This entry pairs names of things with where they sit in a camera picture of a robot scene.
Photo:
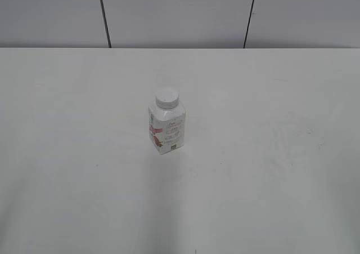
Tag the white yogurt drink bottle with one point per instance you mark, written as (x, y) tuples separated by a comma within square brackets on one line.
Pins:
[(166, 127)]

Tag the white ribbed bottle cap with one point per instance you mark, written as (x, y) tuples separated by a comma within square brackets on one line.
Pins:
[(167, 98)]

